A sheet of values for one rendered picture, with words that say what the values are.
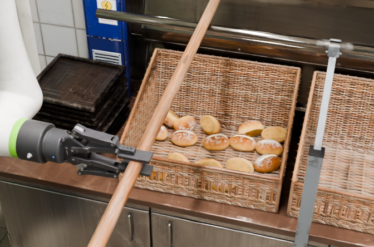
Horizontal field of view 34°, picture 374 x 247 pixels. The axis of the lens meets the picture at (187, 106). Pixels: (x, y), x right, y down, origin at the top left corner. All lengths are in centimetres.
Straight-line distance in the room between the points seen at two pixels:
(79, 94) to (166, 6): 45
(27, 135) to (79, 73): 95
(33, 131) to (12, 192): 98
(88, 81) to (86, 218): 49
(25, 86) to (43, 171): 79
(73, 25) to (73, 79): 28
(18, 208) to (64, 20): 74
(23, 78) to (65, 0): 98
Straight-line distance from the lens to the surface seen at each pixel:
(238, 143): 220
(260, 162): 212
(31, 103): 147
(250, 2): 217
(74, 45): 248
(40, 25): 250
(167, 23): 182
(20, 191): 229
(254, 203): 202
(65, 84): 222
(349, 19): 215
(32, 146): 135
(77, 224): 229
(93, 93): 216
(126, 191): 123
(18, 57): 142
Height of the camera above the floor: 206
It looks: 37 degrees down
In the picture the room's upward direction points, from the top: straight up
